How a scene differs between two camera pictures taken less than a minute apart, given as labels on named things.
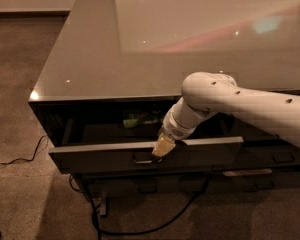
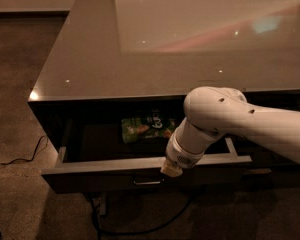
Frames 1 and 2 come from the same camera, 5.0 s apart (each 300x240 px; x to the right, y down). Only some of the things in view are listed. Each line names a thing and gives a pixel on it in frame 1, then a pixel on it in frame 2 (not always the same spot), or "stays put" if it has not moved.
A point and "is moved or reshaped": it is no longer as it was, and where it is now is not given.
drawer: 123,144 is moved or reshaped
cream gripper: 175,129 → 180,156
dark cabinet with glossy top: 118,60 stays put
